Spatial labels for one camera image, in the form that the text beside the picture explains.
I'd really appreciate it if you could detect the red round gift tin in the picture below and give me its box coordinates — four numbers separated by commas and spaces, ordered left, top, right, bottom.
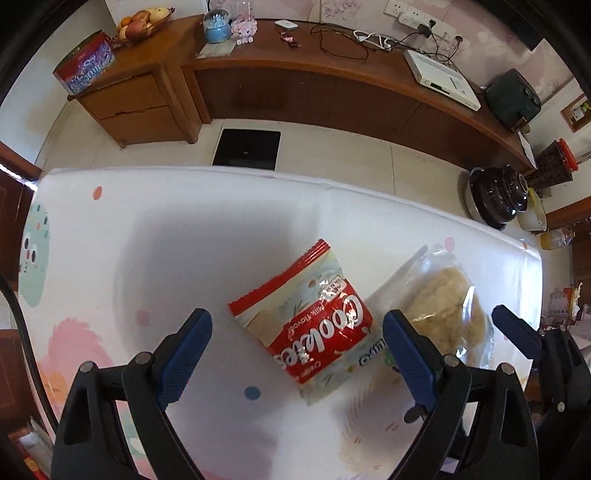
53, 30, 115, 95

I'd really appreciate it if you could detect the red white cookies packet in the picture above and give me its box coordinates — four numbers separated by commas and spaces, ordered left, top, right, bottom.
228, 239, 386, 405

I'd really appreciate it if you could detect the dark green air fryer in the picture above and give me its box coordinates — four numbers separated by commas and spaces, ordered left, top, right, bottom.
484, 69, 542, 132

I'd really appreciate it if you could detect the blue snow globe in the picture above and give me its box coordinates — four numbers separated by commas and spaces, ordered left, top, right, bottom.
204, 9, 231, 44

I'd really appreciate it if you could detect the pink plush figurine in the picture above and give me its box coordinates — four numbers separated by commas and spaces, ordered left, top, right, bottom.
231, 1, 257, 45

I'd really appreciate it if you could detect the square rice cracker packet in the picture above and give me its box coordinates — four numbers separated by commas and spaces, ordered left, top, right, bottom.
368, 245, 494, 368

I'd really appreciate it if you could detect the fruit bowl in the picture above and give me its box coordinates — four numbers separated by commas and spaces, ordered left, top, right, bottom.
109, 7, 175, 48

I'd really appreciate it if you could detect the white set-top box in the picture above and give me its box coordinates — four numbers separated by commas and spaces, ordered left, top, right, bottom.
404, 50, 481, 111

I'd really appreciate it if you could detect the red lidded tall canister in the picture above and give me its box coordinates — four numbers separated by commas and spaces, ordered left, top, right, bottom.
525, 138, 579, 191

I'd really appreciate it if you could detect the black floor scale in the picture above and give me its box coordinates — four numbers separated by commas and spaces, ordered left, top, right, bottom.
212, 129, 281, 171

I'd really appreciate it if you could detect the white wall power strip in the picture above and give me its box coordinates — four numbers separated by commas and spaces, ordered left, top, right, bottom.
384, 0, 458, 42

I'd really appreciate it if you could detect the wooden tv cabinet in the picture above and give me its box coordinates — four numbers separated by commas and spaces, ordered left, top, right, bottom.
78, 16, 530, 172

